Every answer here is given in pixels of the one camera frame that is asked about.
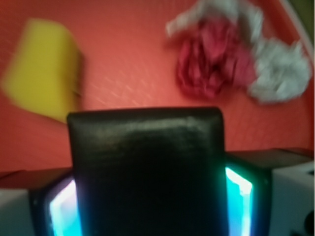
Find yellow sponge with dark base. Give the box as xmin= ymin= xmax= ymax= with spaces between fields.
xmin=1 ymin=19 xmax=81 ymax=123

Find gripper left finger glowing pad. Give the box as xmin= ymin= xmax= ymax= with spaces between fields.
xmin=0 ymin=168 xmax=83 ymax=236

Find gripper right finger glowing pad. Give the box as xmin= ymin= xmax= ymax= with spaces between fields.
xmin=224 ymin=148 xmax=315 ymax=236

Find red plastic tray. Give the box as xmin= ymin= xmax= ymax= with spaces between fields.
xmin=0 ymin=0 xmax=314 ymax=172

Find crumpled red white paper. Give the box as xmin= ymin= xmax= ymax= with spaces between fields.
xmin=165 ymin=0 xmax=311 ymax=104

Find black box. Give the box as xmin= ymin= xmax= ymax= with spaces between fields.
xmin=67 ymin=108 xmax=228 ymax=236

